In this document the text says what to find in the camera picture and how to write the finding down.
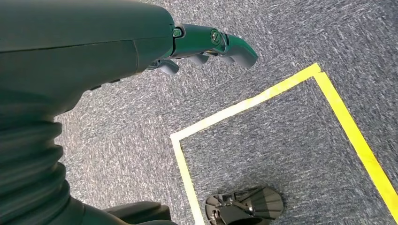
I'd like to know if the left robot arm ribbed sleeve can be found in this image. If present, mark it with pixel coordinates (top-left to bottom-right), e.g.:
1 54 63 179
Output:
0 119 86 225

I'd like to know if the black robot foot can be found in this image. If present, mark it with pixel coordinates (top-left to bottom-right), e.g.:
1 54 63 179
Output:
205 186 284 225

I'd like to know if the yellow floor tape square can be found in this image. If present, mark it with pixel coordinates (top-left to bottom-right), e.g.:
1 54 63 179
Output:
170 62 398 225

